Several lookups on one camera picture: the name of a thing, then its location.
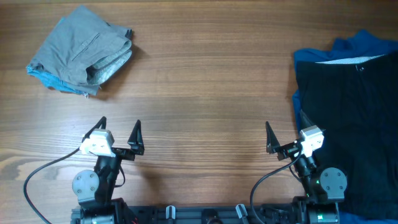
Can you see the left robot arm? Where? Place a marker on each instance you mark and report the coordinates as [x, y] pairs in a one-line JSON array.
[[94, 188]]

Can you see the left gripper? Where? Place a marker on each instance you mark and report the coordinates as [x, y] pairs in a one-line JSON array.
[[137, 147]]

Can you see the blue shirt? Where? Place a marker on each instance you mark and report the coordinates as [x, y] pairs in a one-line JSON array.
[[362, 44]]

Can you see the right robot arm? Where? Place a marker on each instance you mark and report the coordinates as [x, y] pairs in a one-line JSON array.
[[324, 187]]

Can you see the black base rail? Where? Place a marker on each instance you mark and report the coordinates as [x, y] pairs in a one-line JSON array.
[[211, 214]]

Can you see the black shorts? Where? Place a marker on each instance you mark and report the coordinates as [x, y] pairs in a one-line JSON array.
[[356, 105]]

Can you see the folded grey shorts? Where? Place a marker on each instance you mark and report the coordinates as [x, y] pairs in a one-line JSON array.
[[84, 50]]

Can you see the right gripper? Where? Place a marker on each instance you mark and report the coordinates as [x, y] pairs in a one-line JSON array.
[[272, 145]]

